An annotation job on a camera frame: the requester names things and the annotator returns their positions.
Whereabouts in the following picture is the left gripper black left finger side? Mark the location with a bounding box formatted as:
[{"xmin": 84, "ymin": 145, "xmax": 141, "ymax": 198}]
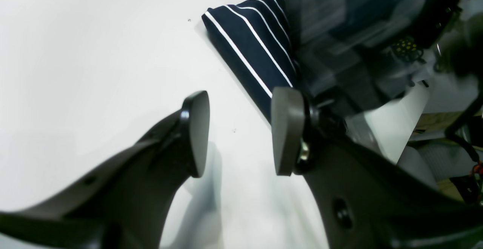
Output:
[{"xmin": 1, "ymin": 91, "xmax": 210, "ymax": 249}]

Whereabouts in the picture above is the left gripper black right finger side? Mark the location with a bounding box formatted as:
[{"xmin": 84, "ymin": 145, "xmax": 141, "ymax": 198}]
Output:
[{"xmin": 271, "ymin": 87, "xmax": 482, "ymax": 249}]

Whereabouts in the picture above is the black robot arm right side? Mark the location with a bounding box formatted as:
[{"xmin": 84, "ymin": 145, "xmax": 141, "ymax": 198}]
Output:
[{"xmin": 285, "ymin": 0, "xmax": 482, "ymax": 116}]

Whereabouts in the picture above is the navy white striped T-shirt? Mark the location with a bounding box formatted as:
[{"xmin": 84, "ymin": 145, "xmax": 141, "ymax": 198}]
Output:
[{"xmin": 202, "ymin": 0, "xmax": 299, "ymax": 121}]

